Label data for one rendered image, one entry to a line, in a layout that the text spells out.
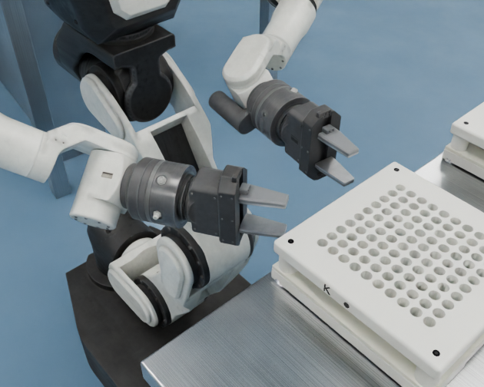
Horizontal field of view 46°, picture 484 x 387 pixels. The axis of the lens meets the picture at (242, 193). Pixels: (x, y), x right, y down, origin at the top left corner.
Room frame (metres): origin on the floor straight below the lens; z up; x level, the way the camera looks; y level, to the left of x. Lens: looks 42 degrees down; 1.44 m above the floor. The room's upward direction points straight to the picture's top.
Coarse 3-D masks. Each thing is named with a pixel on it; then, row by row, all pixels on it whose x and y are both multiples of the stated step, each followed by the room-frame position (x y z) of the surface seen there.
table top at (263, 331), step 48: (480, 192) 0.67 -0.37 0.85; (192, 336) 0.41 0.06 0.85; (240, 336) 0.41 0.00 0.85; (288, 336) 0.41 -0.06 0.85; (336, 336) 0.41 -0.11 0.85; (192, 384) 0.34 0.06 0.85; (240, 384) 0.34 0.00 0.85; (288, 384) 0.34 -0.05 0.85; (336, 384) 0.34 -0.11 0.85; (384, 384) 0.34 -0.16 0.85; (480, 384) 0.34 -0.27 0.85
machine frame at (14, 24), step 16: (0, 0) 1.59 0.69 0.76; (16, 0) 1.61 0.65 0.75; (0, 16) 1.62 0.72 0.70; (16, 16) 1.61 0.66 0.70; (16, 32) 1.60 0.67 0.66; (16, 48) 1.59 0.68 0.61; (32, 48) 1.62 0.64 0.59; (16, 64) 1.60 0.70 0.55; (32, 64) 1.61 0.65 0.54; (32, 80) 1.60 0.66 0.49; (32, 96) 1.60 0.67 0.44; (32, 112) 1.59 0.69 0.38; (48, 112) 1.62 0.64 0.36; (48, 128) 1.61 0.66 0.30; (64, 176) 1.61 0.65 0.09; (64, 192) 1.60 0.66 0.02
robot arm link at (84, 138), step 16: (64, 128) 0.63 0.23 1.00; (80, 128) 0.63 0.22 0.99; (48, 144) 0.60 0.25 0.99; (64, 144) 0.61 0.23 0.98; (80, 144) 0.64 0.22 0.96; (96, 144) 0.63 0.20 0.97; (112, 144) 0.63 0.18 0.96; (128, 144) 0.65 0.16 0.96; (48, 160) 0.58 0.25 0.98; (32, 176) 0.58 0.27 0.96; (48, 176) 0.58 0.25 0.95
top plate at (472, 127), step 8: (480, 104) 0.81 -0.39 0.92; (472, 112) 0.78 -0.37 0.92; (480, 112) 0.78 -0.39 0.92; (464, 120) 0.76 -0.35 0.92; (472, 120) 0.76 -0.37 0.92; (480, 120) 0.76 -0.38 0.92; (456, 128) 0.75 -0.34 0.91; (464, 128) 0.74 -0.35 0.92; (472, 128) 0.74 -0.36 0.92; (480, 128) 0.74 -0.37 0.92; (464, 136) 0.74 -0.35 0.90; (472, 136) 0.73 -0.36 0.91; (480, 136) 0.72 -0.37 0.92; (480, 144) 0.71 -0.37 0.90
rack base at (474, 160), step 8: (448, 144) 0.76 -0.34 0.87; (472, 144) 0.76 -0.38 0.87; (448, 152) 0.75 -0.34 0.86; (456, 152) 0.74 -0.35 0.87; (464, 152) 0.74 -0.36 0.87; (472, 152) 0.74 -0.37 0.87; (480, 152) 0.74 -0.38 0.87; (456, 160) 0.74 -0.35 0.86; (464, 160) 0.73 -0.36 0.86; (472, 160) 0.72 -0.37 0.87; (480, 160) 0.72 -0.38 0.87; (464, 168) 0.72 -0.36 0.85; (472, 168) 0.71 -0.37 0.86; (480, 168) 0.71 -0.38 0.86; (480, 176) 0.70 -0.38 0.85
